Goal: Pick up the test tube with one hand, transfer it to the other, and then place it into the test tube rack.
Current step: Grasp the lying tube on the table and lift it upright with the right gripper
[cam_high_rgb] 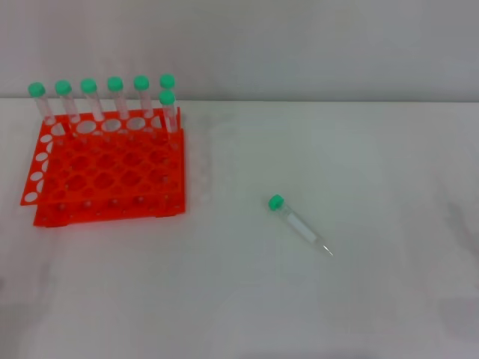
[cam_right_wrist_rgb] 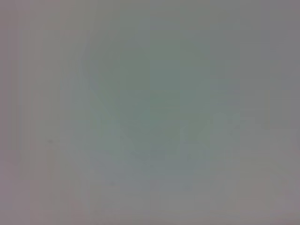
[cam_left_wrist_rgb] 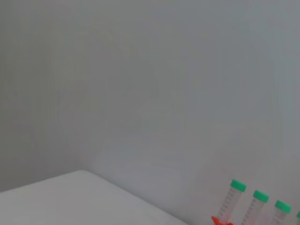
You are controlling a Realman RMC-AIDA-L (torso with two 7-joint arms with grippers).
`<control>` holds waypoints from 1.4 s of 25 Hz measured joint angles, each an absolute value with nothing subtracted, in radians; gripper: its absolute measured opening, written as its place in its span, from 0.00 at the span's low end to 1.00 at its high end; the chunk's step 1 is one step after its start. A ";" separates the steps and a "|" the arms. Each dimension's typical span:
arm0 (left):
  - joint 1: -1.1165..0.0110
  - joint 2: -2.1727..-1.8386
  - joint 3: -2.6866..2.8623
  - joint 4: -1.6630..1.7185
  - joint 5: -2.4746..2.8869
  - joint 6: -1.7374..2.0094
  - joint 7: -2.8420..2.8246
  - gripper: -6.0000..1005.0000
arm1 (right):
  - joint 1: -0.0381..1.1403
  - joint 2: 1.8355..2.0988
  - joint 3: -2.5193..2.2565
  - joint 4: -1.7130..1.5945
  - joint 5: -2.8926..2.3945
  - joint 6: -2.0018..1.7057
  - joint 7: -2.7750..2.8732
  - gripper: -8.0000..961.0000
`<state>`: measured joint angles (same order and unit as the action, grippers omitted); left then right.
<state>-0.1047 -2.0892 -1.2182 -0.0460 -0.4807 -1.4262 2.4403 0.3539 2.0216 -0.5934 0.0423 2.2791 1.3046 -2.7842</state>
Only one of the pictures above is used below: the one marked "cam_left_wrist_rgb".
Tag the green-capped clear test tube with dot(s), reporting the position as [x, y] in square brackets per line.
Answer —
[282, 206]
[298, 215]
[260, 196]
[237, 185]

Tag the orange plastic test tube rack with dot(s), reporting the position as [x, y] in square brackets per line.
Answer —
[218, 220]

